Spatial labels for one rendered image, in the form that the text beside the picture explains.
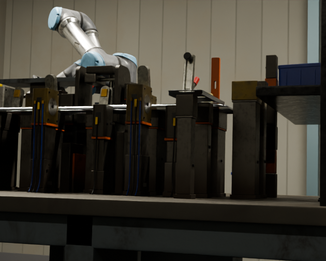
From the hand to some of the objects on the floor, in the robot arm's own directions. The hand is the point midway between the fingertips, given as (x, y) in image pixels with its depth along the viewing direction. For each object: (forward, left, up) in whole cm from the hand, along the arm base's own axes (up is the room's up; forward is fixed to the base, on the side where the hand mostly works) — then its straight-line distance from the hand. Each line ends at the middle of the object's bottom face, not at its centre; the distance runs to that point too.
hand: (24, 104), depth 310 cm
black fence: (+26, +151, -110) cm, 188 cm away
